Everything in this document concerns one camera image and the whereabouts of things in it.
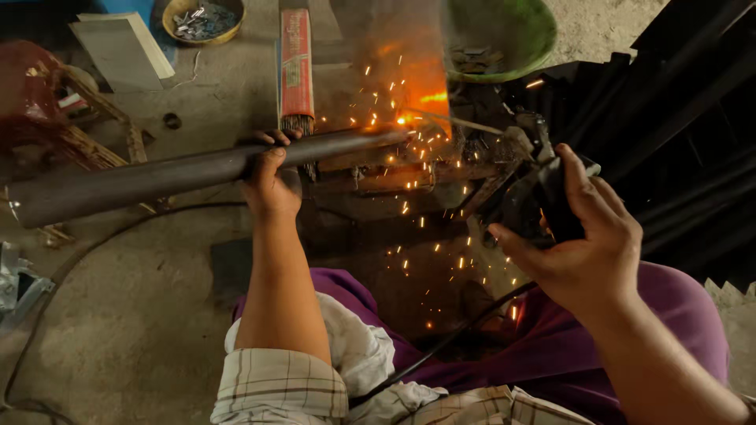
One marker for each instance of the checked shirt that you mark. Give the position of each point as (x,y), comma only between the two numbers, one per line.
(283,386)

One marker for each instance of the person's right hand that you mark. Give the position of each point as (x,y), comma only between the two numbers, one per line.
(582,248)

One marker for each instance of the red welding electrode packet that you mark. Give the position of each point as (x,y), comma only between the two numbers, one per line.
(296,65)

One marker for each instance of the person's left hand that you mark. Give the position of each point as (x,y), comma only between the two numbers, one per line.
(270,189)

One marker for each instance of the brass bowl of metal clips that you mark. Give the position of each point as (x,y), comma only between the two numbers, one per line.
(204,21)

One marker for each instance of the wooden frame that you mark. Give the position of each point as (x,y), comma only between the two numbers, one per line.
(100,127)

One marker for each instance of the dark steel pipe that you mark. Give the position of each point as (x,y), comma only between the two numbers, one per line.
(177,174)

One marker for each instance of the metal welding stand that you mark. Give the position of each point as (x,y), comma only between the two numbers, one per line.
(401,177)

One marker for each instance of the stack of black metal bars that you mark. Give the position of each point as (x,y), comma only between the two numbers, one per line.
(667,130)

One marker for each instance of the grey cardboard sheets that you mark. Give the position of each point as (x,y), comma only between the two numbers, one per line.
(124,50)

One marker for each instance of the black welding electrode holder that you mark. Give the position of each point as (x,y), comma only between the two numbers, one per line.
(543,200)

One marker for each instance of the green plastic basin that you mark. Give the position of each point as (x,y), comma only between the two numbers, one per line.
(502,38)

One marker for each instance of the purple trousers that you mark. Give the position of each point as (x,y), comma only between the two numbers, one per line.
(567,336)

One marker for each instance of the red plastic bag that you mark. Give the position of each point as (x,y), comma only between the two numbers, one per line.
(26,94)

